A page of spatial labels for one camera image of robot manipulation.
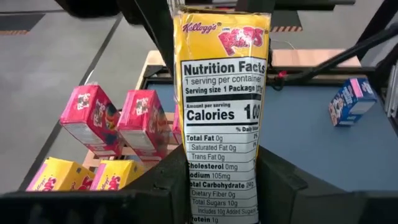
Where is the red Froot Loops cereal box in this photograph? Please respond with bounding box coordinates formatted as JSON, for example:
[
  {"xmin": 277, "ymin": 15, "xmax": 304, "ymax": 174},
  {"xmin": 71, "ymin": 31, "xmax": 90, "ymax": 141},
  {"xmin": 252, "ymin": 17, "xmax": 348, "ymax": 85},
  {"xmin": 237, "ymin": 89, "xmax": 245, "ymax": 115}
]
[
  {"xmin": 172, "ymin": 104, "xmax": 184, "ymax": 146},
  {"xmin": 59, "ymin": 83, "xmax": 125, "ymax": 158},
  {"xmin": 116, "ymin": 89, "xmax": 171, "ymax": 162}
]

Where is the black aluminium table frame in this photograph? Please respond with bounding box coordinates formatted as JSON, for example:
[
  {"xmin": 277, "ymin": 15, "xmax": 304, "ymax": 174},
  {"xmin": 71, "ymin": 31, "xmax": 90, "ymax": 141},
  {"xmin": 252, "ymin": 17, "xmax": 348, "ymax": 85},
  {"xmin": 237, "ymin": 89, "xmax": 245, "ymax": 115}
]
[{"xmin": 133, "ymin": 0, "xmax": 398, "ymax": 94}]

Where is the wooden slatted shelf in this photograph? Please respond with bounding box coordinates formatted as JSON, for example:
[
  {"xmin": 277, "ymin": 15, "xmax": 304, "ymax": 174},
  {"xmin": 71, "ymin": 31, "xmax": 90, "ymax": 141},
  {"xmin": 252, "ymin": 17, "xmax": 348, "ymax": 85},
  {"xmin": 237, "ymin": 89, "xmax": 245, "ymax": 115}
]
[{"xmin": 82, "ymin": 110, "xmax": 184, "ymax": 170}]

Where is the blue Frosted Flakes cereal box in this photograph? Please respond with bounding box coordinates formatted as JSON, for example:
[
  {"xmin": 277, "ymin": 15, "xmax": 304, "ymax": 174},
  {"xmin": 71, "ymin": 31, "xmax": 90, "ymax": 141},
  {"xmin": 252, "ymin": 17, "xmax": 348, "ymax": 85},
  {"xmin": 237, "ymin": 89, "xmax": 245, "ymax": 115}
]
[{"xmin": 328, "ymin": 77, "xmax": 378, "ymax": 128}]

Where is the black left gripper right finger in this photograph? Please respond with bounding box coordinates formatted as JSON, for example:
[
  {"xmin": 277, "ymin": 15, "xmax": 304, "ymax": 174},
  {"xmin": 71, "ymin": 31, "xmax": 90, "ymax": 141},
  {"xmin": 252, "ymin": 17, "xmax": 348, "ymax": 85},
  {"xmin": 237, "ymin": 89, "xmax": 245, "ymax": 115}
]
[{"xmin": 257, "ymin": 146, "xmax": 398, "ymax": 224}]

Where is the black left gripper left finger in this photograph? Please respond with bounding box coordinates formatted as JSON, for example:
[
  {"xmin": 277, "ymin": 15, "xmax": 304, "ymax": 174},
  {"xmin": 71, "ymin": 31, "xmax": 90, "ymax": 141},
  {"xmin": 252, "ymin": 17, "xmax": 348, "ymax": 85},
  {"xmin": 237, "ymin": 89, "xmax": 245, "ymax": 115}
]
[{"xmin": 0, "ymin": 144, "xmax": 191, "ymax": 224}]

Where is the black floor mat striped edge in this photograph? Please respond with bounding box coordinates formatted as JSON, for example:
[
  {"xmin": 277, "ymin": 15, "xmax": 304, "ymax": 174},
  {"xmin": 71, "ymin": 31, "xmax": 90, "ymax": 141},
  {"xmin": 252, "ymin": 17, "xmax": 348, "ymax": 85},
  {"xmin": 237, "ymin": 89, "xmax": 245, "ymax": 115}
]
[
  {"xmin": 0, "ymin": 14, "xmax": 46, "ymax": 35},
  {"xmin": 269, "ymin": 11, "xmax": 303, "ymax": 33}
]

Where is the yellow Corn Pops cereal box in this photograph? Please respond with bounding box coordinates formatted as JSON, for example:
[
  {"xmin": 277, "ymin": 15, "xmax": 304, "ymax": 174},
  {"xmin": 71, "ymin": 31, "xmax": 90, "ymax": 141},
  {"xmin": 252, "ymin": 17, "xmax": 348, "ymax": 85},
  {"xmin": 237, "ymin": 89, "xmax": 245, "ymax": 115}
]
[
  {"xmin": 25, "ymin": 157, "xmax": 96, "ymax": 192},
  {"xmin": 90, "ymin": 159, "xmax": 146, "ymax": 191},
  {"xmin": 173, "ymin": 7, "xmax": 272, "ymax": 224}
]

